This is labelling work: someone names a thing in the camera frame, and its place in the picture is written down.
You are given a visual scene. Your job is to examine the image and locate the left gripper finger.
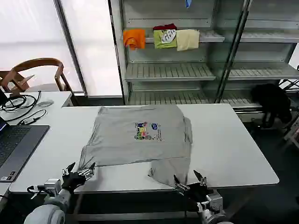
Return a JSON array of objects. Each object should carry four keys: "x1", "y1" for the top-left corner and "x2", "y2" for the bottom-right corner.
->
[
  {"x1": 79, "y1": 162, "x2": 97, "y2": 181},
  {"x1": 61, "y1": 162, "x2": 76, "y2": 176}
]

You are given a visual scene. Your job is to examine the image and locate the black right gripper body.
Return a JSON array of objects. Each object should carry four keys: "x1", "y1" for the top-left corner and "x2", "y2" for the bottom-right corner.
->
[{"x1": 186, "y1": 182, "x2": 214, "y2": 206}]

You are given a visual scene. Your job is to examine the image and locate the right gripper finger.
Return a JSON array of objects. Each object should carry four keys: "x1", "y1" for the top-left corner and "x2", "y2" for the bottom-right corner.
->
[
  {"x1": 173, "y1": 174, "x2": 190, "y2": 196},
  {"x1": 193, "y1": 169, "x2": 208, "y2": 188}
]

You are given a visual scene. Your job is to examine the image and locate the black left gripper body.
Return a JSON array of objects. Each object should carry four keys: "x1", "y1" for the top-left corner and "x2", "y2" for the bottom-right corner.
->
[{"x1": 62, "y1": 171, "x2": 87, "y2": 195}]

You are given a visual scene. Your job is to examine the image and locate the grey printed T-shirt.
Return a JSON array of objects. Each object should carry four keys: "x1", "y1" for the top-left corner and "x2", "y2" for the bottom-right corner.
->
[{"x1": 78, "y1": 104, "x2": 194, "y2": 186}]

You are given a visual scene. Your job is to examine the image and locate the dark grey laptop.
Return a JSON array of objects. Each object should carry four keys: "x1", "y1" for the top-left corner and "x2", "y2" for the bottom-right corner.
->
[{"x1": 0, "y1": 116, "x2": 50, "y2": 183}]

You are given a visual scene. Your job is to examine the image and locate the black bag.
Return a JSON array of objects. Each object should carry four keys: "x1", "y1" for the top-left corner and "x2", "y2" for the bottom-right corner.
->
[{"x1": 250, "y1": 83, "x2": 293, "y2": 129}]

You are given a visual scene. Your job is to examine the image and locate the brown wooden chair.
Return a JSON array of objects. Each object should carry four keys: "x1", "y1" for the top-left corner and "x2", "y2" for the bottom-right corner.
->
[{"x1": 0, "y1": 57, "x2": 73, "y2": 93}]

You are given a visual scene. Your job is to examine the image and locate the grey metal shelf rack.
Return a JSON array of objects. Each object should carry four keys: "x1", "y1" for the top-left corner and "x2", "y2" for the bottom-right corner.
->
[{"x1": 108, "y1": 0, "x2": 299, "y2": 114}]

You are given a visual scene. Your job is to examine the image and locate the white board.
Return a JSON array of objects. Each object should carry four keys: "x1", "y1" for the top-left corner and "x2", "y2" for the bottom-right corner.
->
[{"x1": 288, "y1": 42, "x2": 299, "y2": 71}]

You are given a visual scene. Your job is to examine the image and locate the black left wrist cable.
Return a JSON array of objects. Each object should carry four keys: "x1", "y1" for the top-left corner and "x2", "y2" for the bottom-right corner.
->
[{"x1": 26, "y1": 185, "x2": 49, "y2": 200}]

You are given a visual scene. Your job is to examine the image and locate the black cable with grey adapter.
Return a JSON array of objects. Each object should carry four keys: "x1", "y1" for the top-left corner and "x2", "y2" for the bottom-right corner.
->
[{"x1": 0, "y1": 109, "x2": 48, "y2": 126}]

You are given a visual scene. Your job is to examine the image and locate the coiled black cable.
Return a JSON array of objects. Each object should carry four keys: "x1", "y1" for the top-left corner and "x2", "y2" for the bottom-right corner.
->
[{"x1": 0, "y1": 90, "x2": 43, "y2": 112}]

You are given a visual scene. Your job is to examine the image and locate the dark window frame post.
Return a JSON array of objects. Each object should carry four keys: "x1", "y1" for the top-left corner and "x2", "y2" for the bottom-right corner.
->
[{"x1": 53, "y1": 0, "x2": 88, "y2": 97}]

